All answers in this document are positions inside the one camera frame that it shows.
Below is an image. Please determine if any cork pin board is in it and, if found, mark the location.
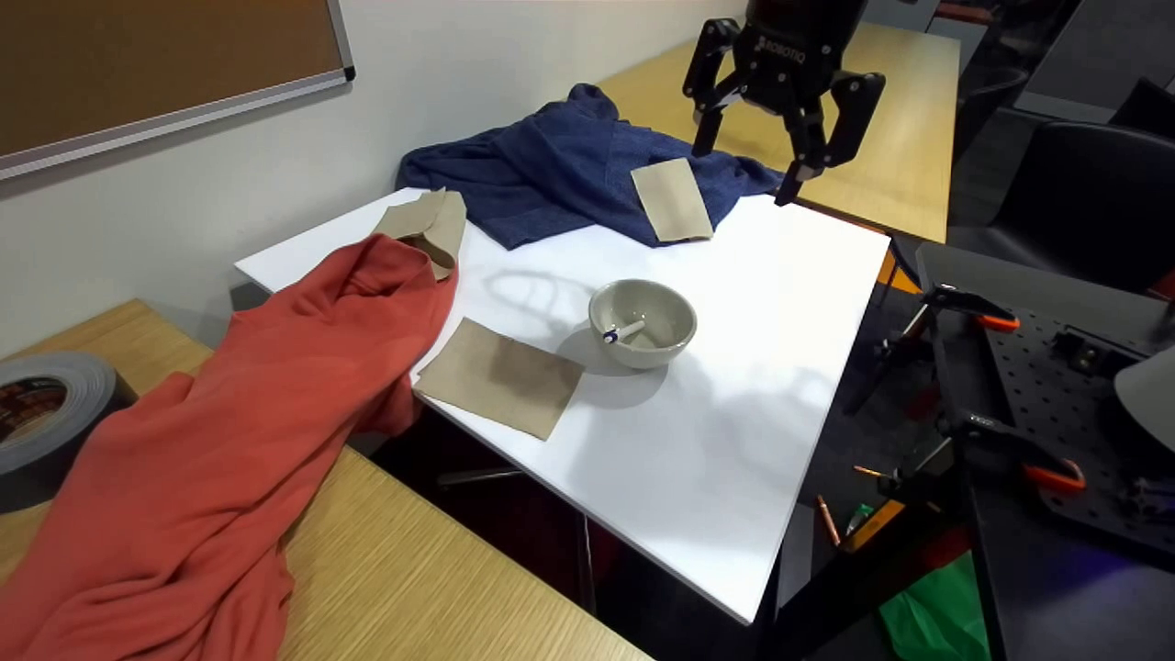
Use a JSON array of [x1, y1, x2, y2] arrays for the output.
[[0, 0, 361, 188]]

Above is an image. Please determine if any small orange stick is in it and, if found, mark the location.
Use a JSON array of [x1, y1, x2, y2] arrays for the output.
[[816, 493, 848, 552]]

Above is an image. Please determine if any black perforated mounting board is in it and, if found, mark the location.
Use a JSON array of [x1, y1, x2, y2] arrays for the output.
[[977, 307, 1175, 562]]

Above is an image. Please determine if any grey duct tape roll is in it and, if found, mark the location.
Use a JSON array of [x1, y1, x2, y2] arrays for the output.
[[0, 347, 138, 519]]

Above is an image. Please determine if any black clamp with orange handle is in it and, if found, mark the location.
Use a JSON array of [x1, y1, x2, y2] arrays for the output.
[[879, 411, 1089, 505], [839, 284, 1023, 415]]

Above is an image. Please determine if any green plastic bag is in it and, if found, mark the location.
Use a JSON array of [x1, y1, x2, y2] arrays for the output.
[[879, 552, 991, 661]]

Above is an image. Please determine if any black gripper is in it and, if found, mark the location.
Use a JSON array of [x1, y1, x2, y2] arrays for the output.
[[678, 0, 887, 205]]

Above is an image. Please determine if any black office chair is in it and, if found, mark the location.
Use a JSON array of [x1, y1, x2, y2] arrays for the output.
[[983, 76, 1175, 296]]

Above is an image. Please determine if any large flat brown napkin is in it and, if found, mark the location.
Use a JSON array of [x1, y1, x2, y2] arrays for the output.
[[416, 317, 589, 444]]

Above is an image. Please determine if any blue cloth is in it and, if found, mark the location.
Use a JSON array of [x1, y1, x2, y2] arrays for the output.
[[395, 82, 786, 253]]

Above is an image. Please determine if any red cloth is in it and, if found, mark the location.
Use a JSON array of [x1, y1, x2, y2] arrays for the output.
[[0, 232, 464, 661]]

